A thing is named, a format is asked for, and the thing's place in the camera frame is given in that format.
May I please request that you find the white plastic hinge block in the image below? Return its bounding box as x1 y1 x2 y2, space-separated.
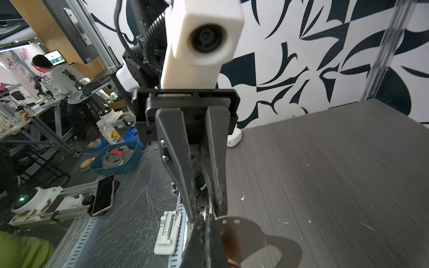
154 211 182 256

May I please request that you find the perforated metal crescent plate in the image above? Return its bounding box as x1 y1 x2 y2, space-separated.
216 216 303 268

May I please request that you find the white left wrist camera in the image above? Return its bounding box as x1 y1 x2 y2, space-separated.
160 1 244 89

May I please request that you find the person in white shirt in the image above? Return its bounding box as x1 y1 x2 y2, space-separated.
32 55 97 141

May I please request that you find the white desktop monitor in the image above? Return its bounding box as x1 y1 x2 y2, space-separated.
44 50 67 66

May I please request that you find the white round alarm clock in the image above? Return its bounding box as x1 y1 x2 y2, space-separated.
227 127 242 147

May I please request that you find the teal plastic bin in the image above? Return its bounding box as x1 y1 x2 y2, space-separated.
90 141 142 176

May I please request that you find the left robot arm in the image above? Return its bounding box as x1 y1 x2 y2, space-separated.
114 1 244 220

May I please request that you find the black smartphone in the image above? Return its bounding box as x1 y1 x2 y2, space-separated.
91 175 115 217

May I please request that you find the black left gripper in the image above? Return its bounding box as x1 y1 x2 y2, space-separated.
132 89 240 222

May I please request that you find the clear plastic drink bottle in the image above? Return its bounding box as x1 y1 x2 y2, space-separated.
99 124 124 145

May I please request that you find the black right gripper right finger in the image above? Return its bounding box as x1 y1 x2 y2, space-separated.
205 214 230 268

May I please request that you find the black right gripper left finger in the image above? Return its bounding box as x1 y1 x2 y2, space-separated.
180 216 205 268

